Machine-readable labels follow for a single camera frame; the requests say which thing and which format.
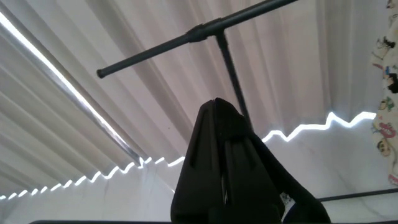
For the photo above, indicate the black clothes rack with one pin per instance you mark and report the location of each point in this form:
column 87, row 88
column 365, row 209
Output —
column 155, row 51

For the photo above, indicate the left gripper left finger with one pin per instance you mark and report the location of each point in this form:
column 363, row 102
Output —
column 199, row 186

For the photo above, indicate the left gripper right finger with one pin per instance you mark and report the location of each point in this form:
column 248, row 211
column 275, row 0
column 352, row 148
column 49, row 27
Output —
column 248, row 189

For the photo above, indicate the cream printed garment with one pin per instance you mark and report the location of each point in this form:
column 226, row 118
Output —
column 387, row 124

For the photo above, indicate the black garment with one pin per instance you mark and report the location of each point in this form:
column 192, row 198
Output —
column 230, row 121

